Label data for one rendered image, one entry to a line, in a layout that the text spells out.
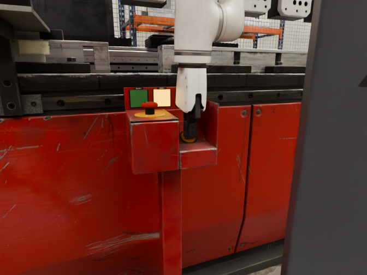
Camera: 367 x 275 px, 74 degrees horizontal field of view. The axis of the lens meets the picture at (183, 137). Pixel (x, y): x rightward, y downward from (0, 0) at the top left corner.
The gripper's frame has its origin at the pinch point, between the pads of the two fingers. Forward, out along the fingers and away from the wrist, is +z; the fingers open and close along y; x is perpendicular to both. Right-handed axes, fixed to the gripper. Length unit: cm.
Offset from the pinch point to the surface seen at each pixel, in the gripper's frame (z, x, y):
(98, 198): 24.8, -24.3, -13.6
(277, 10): -35, 47, -38
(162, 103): -4.9, -5.1, -9.4
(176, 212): 22.0, -4.1, 2.8
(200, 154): 4.0, 0.6, 6.6
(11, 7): -25.3, -35.3, -3.7
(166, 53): -17.6, 0.9, -31.3
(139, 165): 5.2, -13.5, 6.7
